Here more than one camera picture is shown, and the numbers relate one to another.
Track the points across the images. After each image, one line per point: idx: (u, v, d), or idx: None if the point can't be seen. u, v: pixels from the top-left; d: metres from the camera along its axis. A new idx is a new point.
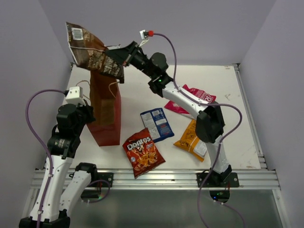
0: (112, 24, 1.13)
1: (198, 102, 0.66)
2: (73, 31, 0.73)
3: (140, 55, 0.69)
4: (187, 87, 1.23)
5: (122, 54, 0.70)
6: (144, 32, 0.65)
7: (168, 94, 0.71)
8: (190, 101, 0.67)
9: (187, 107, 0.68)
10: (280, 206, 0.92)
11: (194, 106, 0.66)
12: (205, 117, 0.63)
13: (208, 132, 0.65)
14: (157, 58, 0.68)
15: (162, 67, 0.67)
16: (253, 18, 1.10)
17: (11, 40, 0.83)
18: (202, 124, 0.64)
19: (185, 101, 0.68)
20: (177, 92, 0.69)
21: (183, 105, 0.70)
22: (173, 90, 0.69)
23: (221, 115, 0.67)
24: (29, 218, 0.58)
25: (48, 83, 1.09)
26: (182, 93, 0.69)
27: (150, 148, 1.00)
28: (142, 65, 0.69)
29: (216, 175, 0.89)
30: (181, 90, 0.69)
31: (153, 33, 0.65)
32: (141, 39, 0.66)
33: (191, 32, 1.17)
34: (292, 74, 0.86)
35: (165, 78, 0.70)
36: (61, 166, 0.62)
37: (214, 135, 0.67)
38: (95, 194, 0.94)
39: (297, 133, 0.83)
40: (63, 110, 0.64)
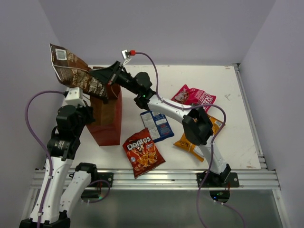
0: (112, 24, 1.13)
1: (182, 108, 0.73)
2: (57, 52, 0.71)
3: (125, 74, 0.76)
4: (187, 87, 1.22)
5: (106, 74, 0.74)
6: (127, 52, 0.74)
7: (154, 106, 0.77)
8: (175, 109, 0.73)
9: (172, 114, 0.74)
10: (280, 206, 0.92)
11: (177, 112, 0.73)
12: (190, 120, 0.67)
13: (198, 134, 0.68)
14: (140, 78, 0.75)
15: (147, 86, 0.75)
16: (253, 18, 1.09)
17: (10, 41, 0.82)
18: (188, 128, 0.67)
19: (170, 109, 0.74)
20: (161, 103, 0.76)
21: (169, 115, 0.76)
22: (157, 101, 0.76)
23: (206, 116, 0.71)
24: (29, 220, 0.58)
25: (47, 83, 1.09)
26: (165, 103, 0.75)
27: (150, 148, 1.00)
28: (127, 83, 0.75)
29: (217, 177, 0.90)
30: (164, 100, 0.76)
31: (135, 52, 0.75)
32: (125, 58, 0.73)
33: (192, 32, 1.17)
34: (292, 75, 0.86)
35: (149, 93, 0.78)
36: (61, 167, 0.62)
37: (205, 136, 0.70)
38: (95, 194, 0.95)
39: (298, 134, 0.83)
40: (63, 112, 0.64)
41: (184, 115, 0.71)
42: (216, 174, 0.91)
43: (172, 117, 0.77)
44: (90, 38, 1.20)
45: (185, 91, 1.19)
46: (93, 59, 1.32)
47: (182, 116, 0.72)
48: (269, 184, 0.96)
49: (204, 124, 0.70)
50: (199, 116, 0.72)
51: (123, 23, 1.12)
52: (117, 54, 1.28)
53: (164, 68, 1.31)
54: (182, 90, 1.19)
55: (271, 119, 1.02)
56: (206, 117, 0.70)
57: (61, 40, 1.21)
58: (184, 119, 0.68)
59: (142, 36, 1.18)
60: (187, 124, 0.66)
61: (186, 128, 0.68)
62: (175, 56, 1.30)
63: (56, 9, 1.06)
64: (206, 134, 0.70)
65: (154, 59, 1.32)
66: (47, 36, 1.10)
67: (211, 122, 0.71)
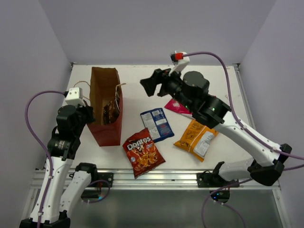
0: (112, 24, 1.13)
1: (271, 148, 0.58)
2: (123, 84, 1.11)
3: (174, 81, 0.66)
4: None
5: (150, 85, 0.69)
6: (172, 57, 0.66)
7: (227, 129, 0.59)
8: (261, 146, 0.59)
9: (254, 150, 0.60)
10: (280, 206, 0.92)
11: (264, 151, 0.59)
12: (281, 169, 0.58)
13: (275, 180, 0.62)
14: (190, 78, 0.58)
15: (200, 86, 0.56)
16: (254, 17, 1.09)
17: (10, 41, 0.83)
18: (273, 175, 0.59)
19: (255, 145, 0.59)
20: (242, 131, 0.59)
21: (246, 147, 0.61)
22: (235, 127, 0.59)
23: None
24: (29, 220, 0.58)
25: (47, 84, 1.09)
26: (247, 132, 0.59)
27: (150, 148, 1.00)
28: (175, 94, 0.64)
29: (218, 177, 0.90)
30: (245, 128, 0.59)
31: (181, 55, 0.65)
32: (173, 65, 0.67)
33: (192, 32, 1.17)
34: (293, 75, 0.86)
35: (215, 104, 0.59)
36: (61, 167, 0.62)
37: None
38: (95, 194, 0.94)
39: (298, 134, 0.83)
40: (63, 112, 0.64)
41: (273, 160, 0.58)
42: (216, 174, 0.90)
43: (245, 148, 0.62)
44: (90, 38, 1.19)
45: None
46: (93, 60, 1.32)
47: (270, 159, 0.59)
48: None
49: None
50: None
51: (122, 23, 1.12)
52: (117, 54, 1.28)
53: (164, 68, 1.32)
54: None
55: (271, 119, 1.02)
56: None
57: (61, 40, 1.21)
58: (275, 166, 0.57)
59: (141, 36, 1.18)
60: (277, 173, 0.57)
61: (271, 174, 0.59)
62: None
63: (56, 9, 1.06)
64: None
65: (155, 60, 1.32)
66: (48, 36, 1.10)
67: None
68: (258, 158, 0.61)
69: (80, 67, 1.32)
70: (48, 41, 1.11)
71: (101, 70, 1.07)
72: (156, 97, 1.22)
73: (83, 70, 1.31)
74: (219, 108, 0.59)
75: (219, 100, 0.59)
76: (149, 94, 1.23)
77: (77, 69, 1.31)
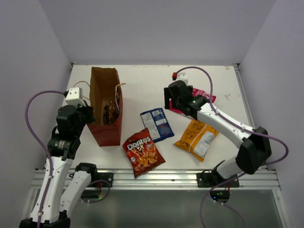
0: (112, 24, 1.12)
1: (242, 128, 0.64)
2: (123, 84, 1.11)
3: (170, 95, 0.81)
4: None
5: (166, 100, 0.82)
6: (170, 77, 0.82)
7: (203, 116, 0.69)
8: (232, 127, 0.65)
9: (227, 131, 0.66)
10: (280, 206, 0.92)
11: (235, 132, 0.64)
12: (250, 146, 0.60)
13: (254, 163, 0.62)
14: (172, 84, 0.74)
15: (178, 86, 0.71)
16: (254, 17, 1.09)
17: (10, 40, 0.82)
18: (246, 154, 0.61)
19: (227, 127, 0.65)
20: (215, 116, 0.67)
21: (223, 131, 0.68)
22: (210, 112, 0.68)
23: (267, 143, 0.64)
24: (30, 220, 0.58)
25: (47, 84, 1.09)
26: (220, 116, 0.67)
27: (150, 148, 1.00)
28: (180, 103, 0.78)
29: (216, 175, 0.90)
30: (219, 113, 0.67)
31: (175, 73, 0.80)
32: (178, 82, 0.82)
33: (192, 32, 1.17)
34: (293, 75, 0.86)
35: (199, 99, 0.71)
36: (61, 167, 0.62)
37: (259, 165, 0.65)
38: (95, 194, 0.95)
39: (298, 134, 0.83)
40: (63, 112, 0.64)
41: (244, 138, 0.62)
42: (215, 172, 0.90)
43: (224, 133, 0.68)
44: (90, 38, 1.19)
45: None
46: (93, 60, 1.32)
47: (241, 138, 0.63)
48: (270, 184, 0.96)
49: (263, 152, 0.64)
50: (258, 140, 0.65)
51: (122, 23, 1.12)
52: (117, 54, 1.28)
53: (164, 69, 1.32)
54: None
55: (271, 119, 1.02)
56: (267, 145, 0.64)
57: (61, 40, 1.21)
58: (243, 143, 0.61)
59: (141, 36, 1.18)
60: (246, 149, 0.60)
61: (242, 152, 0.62)
62: (175, 56, 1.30)
63: (56, 9, 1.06)
64: (261, 164, 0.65)
65: (155, 60, 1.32)
66: (47, 36, 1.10)
67: (270, 152, 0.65)
68: (233, 140, 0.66)
69: (80, 67, 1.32)
70: (48, 41, 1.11)
71: (101, 70, 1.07)
72: (156, 97, 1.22)
73: (83, 70, 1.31)
74: (200, 101, 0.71)
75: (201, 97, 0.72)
76: (149, 94, 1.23)
77: (77, 69, 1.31)
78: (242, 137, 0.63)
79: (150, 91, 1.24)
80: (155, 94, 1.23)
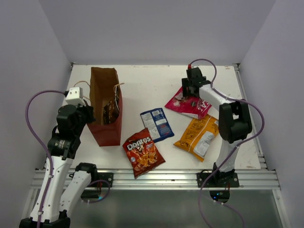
0: (112, 24, 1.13)
1: (225, 97, 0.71)
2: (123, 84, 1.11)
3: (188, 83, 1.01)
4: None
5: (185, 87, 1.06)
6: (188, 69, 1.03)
7: (202, 91, 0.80)
8: (219, 97, 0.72)
9: (215, 101, 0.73)
10: (280, 206, 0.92)
11: (220, 100, 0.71)
12: (227, 109, 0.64)
13: (230, 128, 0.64)
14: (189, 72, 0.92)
15: (194, 71, 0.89)
16: (254, 17, 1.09)
17: (10, 40, 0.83)
18: (223, 115, 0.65)
19: (214, 96, 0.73)
20: (209, 89, 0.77)
21: (213, 102, 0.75)
22: (207, 87, 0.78)
23: (249, 116, 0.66)
24: (30, 219, 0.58)
25: (47, 83, 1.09)
26: (213, 90, 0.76)
27: (150, 148, 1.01)
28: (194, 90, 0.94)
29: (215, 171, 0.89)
30: (213, 88, 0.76)
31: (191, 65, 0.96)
32: None
33: (192, 32, 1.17)
34: (293, 74, 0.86)
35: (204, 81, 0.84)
36: (61, 166, 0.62)
37: (237, 135, 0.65)
38: (95, 194, 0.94)
39: (298, 134, 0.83)
40: (64, 111, 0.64)
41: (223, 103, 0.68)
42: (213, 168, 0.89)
43: (215, 107, 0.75)
44: (90, 38, 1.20)
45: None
46: (93, 60, 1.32)
47: None
48: (270, 184, 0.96)
49: (242, 123, 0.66)
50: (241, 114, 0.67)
51: (123, 23, 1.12)
52: (117, 54, 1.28)
53: (164, 69, 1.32)
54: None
55: (270, 119, 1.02)
56: (248, 117, 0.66)
57: (61, 40, 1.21)
58: (222, 105, 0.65)
59: (142, 36, 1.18)
60: (222, 110, 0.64)
61: (220, 114, 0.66)
62: (175, 56, 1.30)
63: (56, 10, 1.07)
64: (239, 135, 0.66)
65: (155, 60, 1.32)
66: (48, 36, 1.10)
67: (250, 126, 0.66)
68: None
69: (80, 67, 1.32)
70: (48, 41, 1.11)
71: (101, 70, 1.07)
72: (156, 96, 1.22)
73: (83, 70, 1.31)
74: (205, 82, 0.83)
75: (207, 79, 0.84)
76: (149, 93, 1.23)
77: (77, 70, 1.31)
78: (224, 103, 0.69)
79: (150, 91, 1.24)
80: (155, 94, 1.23)
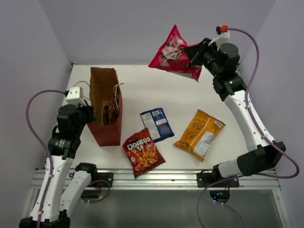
0: (112, 24, 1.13)
1: (263, 135, 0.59)
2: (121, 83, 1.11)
3: (212, 52, 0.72)
4: (176, 29, 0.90)
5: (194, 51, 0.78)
6: (217, 28, 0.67)
7: (232, 104, 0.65)
8: (253, 129, 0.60)
9: (246, 129, 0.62)
10: (280, 206, 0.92)
11: (255, 135, 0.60)
12: (261, 156, 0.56)
13: (253, 170, 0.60)
14: (224, 47, 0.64)
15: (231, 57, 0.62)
16: (254, 17, 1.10)
17: (11, 40, 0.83)
18: (253, 159, 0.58)
19: (249, 125, 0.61)
20: (244, 109, 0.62)
21: (242, 126, 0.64)
22: (241, 103, 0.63)
23: (277, 159, 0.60)
24: (30, 218, 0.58)
25: (47, 83, 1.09)
26: (248, 111, 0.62)
27: (150, 148, 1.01)
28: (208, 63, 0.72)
29: (215, 171, 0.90)
30: (249, 107, 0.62)
31: (226, 27, 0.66)
32: (218, 36, 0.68)
33: (192, 32, 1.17)
34: (293, 74, 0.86)
35: (237, 82, 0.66)
36: (61, 166, 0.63)
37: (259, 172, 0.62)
38: (95, 194, 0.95)
39: (298, 133, 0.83)
40: (64, 110, 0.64)
41: (258, 145, 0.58)
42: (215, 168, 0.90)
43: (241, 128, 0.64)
44: (90, 38, 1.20)
45: (177, 36, 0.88)
46: (94, 60, 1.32)
47: (256, 143, 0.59)
48: (270, 184, 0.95)
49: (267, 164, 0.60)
50: None
51: (123, 23, 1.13)
52: (118, 54, 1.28)
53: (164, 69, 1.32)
54: (173, 38, 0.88)
55: (270, 118, 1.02)
56: (276, 160, 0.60)
57: (62, 40, 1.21)
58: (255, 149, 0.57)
59: (142, 36, 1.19)
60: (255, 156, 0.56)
61: (251, 155, 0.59)
62: None
63: (57, 10, 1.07)
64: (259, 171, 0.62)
65: None
66: (48, 36, 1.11)
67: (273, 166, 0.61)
68: (247, 140, 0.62)
69: (80, 67, 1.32)
70: (48, 41, 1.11)
71: (100, 70, 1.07)
72: (156, 96, 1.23)
73: (83, 71, 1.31)
74: (237, 86, 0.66)
75: (240, 80, 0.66)
76: (149, 93, 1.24)
77: (77, 70, 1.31)
78: (258, 143, 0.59)
79: (150, 91, 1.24)
80: (155, 94, 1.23)
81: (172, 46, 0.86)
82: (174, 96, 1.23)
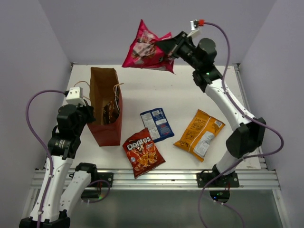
0: (112, 24, 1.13)
1: (243, 113, 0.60)
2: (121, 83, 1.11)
3: (189, 46, 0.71)
4: (144, 24, 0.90)
5: (170, 45, 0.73)
6: (194, 21, 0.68)
7: (212, 91, 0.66)
8: (234, 109, 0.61)
9: (228, 111, 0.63)
10: (280, 206, 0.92)
11: (236, 115, 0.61)
12: (245, 131, 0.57)
13: (241, 149, 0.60)
14: (204, 42, 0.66)
15: (209, 52, 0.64)
16: (254, 17, 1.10)
17: (12, 40, 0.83)
18: (238, 137, 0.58)
19: (230, 107, 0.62)
20: (223, 94, 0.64)
21: (223, 110, 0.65)
22: (219, 89, 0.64)
23: (261, 134, 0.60)
24: (30, 218, 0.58)
25: (47, 83, 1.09)
26: (226, 96, 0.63)
27: (150, 148, 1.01)
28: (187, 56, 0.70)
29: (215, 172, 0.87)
30: (227, 92, 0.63)
31: (203, 22, 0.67)
32: (192, 29, 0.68)
33: (192, 32, 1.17)
34: (292, 75, 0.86)
35: (213, 72, 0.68)
36: (61, 166, 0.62)
37: (246, 151, 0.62)
38: (95, 194, 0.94)
39: (298, 133, 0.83)
40: (64, 110, 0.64)
41: (241, 123, 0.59)
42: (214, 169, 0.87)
43: (223, 112, 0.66)
44: (90, 38, 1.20)
45: (146, 31, 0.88)
46: (94, 60, 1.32)
47: (239, 122, 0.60)
48: (270, 184, 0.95)
49: (253, 141, 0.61)
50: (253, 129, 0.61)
51: (123, 23, 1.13)
52: (118, 54, 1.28)
53: None
54: (143, 33, 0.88)
55: (270, 118, 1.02)
56: (261, 136, 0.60)
57: (62, 41, 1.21)
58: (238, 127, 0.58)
59: None
60: (240, 133, 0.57)
61: (235, 134, 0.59)
62: None
63: (57, 10, 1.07)
64: (247, 151, 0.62)
65: None
66: (48, 36, 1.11)
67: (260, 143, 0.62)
68: (231, 122, 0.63)
69: (80, 68, 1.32)
70: (48, 41, 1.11)
71: (100, 70, 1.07)
72: (156, 96, 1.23)
73: (84, 71, 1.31)
74: (214, 75, 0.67)
75: (216, 71, 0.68)
76: (149, 93, 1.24)
77: (77, 70, 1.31)
78: (241, 122, 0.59)
79: (150, 91, 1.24)
80: (155, 94, 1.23)
81: (143, 42, 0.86)
82: (174, 96, 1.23)
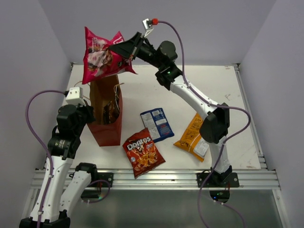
0: (112, 24, 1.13)
1: (208, 102, 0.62)
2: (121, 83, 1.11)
3: (147, 46, 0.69)
4: (90, 31, 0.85)
5: (128, 48, 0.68)
6: (148, 21, 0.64)
7: (176, 89, 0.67)
8: (200, 100, 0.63)
9: (194, 103, 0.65)
10: (280, 206, 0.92)
11: (203, 105, 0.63)
12: (213, 119, 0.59)
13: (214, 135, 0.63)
14: (165, 46, 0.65)
15: (171, 57, 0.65)
16: (254, 17, 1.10)
17: (12, 40, 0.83)
18: (207, 125, 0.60)
19: (194, 99, 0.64)
20: (186, 89, 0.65)
21: (190, 101, 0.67)
22: (182, 85, 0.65)
23: (227, 116, 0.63)
24: (30, 219, 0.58)
25: (47, 83, 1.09)
26: (190, 90, 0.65)
27: (150, 148, 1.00)
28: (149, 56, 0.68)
29: (216, 175, 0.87)
30: (190, 86, 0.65)
31: (157, 21, 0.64)
32: (146, 29, 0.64)
33: (192, 32, 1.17)
34: (293, 75, 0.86)
35: (174, 70, 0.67)
36: (61, 166, 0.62)
37: (218, 135, 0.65)
38: (95, 194, 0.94)
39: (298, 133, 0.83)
40: (64, 110, 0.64)
41: (209, 112, 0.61)
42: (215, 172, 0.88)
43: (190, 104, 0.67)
44: None
45: (94, 38, 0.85)
46: None
47: (206, 111, 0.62)
48: (270, 184, 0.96)
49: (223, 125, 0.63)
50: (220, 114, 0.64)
51: (123, 23, 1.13)
52: None
53: None
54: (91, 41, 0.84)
55: (271, 118, 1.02)
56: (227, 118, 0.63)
57: (62, 41, 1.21)
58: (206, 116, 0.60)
59: None
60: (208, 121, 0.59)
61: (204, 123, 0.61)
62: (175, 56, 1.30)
63: (57, 11, 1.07)
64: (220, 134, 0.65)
65: None
66: (48, 36, 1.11)
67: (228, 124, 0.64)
68: (199, 112, 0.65)
69: (80, 67, 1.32)
70: (48, 41, 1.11)
71: None
72: (155, 96, 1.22)
73: None
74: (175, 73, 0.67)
75: (177, 68, 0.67)
76: (149, 93, 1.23)
77: (77, 70, 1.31)
78: (207, 110, 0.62)
79: (150, 91, 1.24)
80: (155, 94, 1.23)
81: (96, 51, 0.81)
82: (173, 96, 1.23)
